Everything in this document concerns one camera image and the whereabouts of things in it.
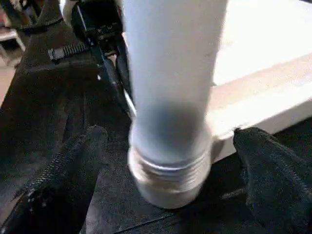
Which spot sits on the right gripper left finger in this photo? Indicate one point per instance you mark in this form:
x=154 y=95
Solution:
x=53 y=195

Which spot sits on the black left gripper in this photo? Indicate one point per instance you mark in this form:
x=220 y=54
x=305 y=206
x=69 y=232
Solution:
x=105 y=29

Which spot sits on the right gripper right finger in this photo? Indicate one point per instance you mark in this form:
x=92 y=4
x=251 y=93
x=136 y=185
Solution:
x=282 y=190

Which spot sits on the white plastic table leg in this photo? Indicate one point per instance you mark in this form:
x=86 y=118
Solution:
x=170 y=87

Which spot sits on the white plastic table top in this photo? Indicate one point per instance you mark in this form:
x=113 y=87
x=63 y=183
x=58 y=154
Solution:
x=263 y=83

